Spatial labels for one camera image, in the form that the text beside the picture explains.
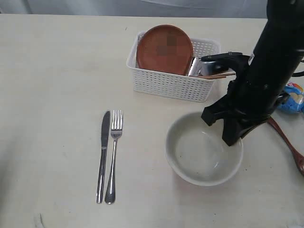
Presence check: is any white perforated plastic basket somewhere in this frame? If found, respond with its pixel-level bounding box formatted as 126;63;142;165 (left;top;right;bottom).
126;31;216;103

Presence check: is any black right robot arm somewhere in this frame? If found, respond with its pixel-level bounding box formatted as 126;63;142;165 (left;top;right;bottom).
201;0;304;146

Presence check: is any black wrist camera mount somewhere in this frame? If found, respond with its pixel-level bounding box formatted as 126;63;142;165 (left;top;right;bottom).
200;52;249;75

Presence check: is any upper brown wooden chopstick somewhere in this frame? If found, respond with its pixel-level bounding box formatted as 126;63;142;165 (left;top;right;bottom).
198;73;235;78

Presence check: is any silver fork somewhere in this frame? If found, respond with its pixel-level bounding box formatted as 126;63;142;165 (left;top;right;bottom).
104;110;124;204

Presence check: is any silver table knife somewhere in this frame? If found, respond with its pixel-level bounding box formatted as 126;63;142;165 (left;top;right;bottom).
96;110;111;204

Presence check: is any dark brown wooden spoon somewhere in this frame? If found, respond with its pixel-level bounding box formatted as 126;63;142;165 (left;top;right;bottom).
267;117;304;176

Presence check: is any pale green ceramic bowl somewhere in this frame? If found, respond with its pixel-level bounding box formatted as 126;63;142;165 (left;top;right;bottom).
165;112;244;187

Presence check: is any round brown wooden plate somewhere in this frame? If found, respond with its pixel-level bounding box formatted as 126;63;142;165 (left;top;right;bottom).
136;25;193;76

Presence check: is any shiny steel cup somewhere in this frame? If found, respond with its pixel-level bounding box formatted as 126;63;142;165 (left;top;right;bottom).
186;57;229;77

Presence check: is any brown wooden chopstick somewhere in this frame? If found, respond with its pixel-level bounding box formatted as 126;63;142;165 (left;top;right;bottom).
198;73;235;78
200;75;226;80

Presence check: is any blue chips bag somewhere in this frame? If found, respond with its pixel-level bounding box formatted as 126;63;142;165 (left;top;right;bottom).
277;82;304;114

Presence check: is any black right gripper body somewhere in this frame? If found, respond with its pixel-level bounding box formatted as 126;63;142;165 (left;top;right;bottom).
226;59;297;121

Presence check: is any lower brown wooden chopstick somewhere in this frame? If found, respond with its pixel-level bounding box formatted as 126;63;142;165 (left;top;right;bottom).
200;75;226;80

